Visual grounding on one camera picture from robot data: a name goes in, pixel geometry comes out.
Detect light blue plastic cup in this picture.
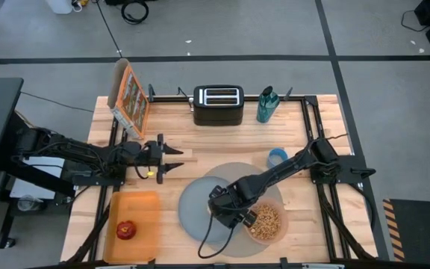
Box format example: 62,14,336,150
267,147,289,169

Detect coiled black cable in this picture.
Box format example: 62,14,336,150
120,0,150,25

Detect red apple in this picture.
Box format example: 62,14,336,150
116,220,138,241

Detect black two-slot toaster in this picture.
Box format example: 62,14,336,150
188,84,245,127

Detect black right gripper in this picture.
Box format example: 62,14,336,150
207,185,259,229

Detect long black floor cable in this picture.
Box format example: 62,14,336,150
96,0,123,57

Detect black mat with hazard stripes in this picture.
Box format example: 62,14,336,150
381,197,430,262

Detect white paper sheet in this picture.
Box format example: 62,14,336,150
9,155,66,200

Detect orange translucent tray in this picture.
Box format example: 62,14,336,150
102,191,162,264

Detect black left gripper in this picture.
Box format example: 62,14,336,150
140,133,185,185

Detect grey round plate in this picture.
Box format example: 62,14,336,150
178,176,238,246

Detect clear plastic cup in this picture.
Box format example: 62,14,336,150
16,194,46,213

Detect brown cereal pieces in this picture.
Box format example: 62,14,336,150
249,203,283,241

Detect round taupe placemat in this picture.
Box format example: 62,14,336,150
199,161,285,259

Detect white container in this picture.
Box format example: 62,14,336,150
45,0,74,15

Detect teal water bottle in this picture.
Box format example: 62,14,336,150
255,85,281,124

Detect orange cereal box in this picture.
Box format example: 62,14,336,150
107,58,151,140

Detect thin black floor cable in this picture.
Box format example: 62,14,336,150
19,90,95,114

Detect pink translucent bowl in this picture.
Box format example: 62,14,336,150
242,197,290,246

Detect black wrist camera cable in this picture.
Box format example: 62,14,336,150
197,213,235,259

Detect black aluminium table frame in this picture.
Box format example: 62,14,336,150
67,84,378,269

